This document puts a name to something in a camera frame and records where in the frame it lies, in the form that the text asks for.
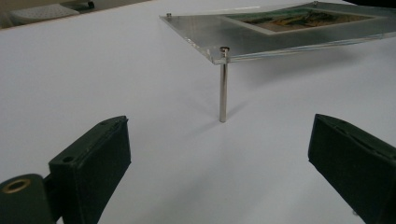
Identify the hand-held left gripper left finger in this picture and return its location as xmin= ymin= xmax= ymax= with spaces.
xmin=49 ymin=115 xmax=132 ymax=224

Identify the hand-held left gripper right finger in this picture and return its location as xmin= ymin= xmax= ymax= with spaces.
xmin=307 ymin=113 xmax=396 ymax=224

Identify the long metal frame pin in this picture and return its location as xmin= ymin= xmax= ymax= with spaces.
xmin=219 ymin=46 xmax=231 ymax=123

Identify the clear acrylic photo frame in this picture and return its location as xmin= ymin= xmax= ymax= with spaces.
xmin=159 ymin=0 xmax=396 ymax=65

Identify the painting print with white border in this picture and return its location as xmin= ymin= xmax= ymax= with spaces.
xmin=222 ymin=7 xmax=382 ymax=35

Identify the white perforated panel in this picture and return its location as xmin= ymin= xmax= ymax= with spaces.
xmin=8 ymin=3 xmax=80 ymax=26

